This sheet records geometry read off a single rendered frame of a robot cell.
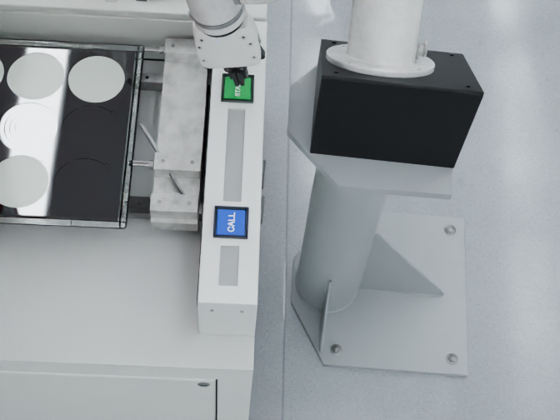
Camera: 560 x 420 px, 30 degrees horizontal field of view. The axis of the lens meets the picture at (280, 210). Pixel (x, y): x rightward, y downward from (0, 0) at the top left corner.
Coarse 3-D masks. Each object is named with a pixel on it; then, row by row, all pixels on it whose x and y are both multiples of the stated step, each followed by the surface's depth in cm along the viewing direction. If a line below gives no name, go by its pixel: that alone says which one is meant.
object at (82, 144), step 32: (64, 64) 189; (128, 64) 190; (0, 96) 185; (64, 96) 186; (128, 96) 186; (0, 128) 182; (32, 128) 182; (64, 128) 183; (96, 128) 183; (0, 160) 179; (64, 160) 180; (96, 160) 180; (64, 192) 177; (96, 192) 177
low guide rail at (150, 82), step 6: (132, 78) 194; (144, 78) 194; (150, 78) 194; (156, 78) 194; (162, 78) 195; (210, 78) 195; (132, 84) 195; (144, 84) 195; (150, 84) 195; (156, 84) 195; (210, 84) 196; (144, 90) 197; (150, 90) 197; (156, 90) 196
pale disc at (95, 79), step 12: (84, 60) 190; (96, 60) 190; (108, 60) 190; (72, 72) 188; (84, 72) 188; (96, 72) 188; (108, 72) 189; (120, 72) 189; (72, 84) 187; (84, 84) 187; (96, 84) 187; (108, 84) 187; (120, 84) 188; (84, 96) 186; (96, 96) 186; (108, 96) 186
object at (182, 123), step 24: (168, 72) 192; (192, 72) 192; (168, 96) 189; (192, 96) 190; (168, 120) 187; (192, 120) 187; (168, 144) 185; (192, 144) 185; (168, 192) 180; (192, 192) 181
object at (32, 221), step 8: (0, 216) 174; (8, 216) 174; (16, 224) 174; (24, 224) 174; (32, 224) 174; (40, 224) 174; (48, 224) 174; (56, 224) 174; (64, 224) 174; (72, 224) 174; (80, 224) 174; (88, 224) 174; (96, 224) 174; (104, 224) 174; (112, 224) 174; (120, 224) 174
